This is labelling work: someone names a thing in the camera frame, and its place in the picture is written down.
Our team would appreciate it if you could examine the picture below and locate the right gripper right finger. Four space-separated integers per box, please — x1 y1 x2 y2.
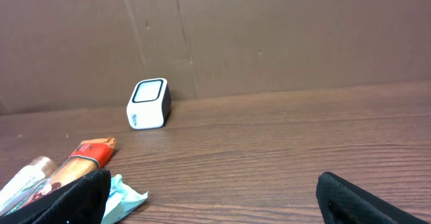
316 172 427 224

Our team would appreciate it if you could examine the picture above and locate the orange spaghetti packet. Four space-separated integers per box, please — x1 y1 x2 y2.
9 137 117 214

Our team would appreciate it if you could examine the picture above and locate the white barcode scanner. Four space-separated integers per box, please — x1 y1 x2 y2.
126 78 172 130

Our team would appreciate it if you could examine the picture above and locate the teal snack packet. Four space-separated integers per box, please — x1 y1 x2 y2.
101 174 149 224

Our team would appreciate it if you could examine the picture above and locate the white tube gold cap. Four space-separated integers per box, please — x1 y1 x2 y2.
1 156 58 216

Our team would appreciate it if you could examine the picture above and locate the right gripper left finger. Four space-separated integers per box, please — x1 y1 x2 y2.
1 169 111 224

